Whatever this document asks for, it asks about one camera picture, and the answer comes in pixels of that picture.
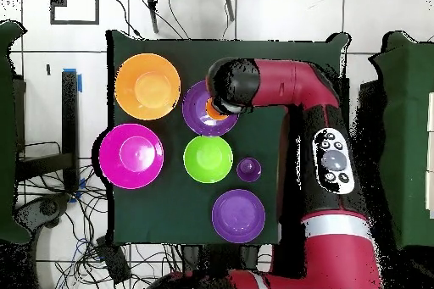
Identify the orange cup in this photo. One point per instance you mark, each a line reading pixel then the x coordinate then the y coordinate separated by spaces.
pixel 213 112

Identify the purple bowl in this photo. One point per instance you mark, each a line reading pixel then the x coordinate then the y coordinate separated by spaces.
pixel 238 216
pixel 195 109

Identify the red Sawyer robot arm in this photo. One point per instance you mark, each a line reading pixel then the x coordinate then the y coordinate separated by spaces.
pixel 339 255

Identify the green bowl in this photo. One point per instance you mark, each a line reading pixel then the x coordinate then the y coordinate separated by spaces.
pixel 208 159

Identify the purple cup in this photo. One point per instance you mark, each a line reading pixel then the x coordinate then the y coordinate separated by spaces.
pixel 249 169

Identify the dark green table cloth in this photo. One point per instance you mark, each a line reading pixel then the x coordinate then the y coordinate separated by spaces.
pixel 169 207

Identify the pink bowl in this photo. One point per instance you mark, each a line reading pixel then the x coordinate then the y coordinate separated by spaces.
pixel 131 156

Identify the orange bowl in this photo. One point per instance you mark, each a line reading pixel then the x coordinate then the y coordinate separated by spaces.
pixel 147 86

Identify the blue tape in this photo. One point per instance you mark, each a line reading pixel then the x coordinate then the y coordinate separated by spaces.
pixel 80 83

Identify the black power adapter box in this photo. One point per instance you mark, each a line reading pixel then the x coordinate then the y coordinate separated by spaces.
pixel 113 260

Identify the green cloth covered table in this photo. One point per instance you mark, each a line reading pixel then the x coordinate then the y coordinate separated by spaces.
pixel 407 133
pixel 6 133

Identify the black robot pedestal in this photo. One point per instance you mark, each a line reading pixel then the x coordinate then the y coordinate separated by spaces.
pixel 220 256

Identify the black table frame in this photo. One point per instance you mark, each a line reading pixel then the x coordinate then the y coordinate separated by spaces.
pixel 70 126

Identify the black square floor frame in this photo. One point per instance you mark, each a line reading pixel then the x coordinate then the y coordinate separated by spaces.
pixel 96 4

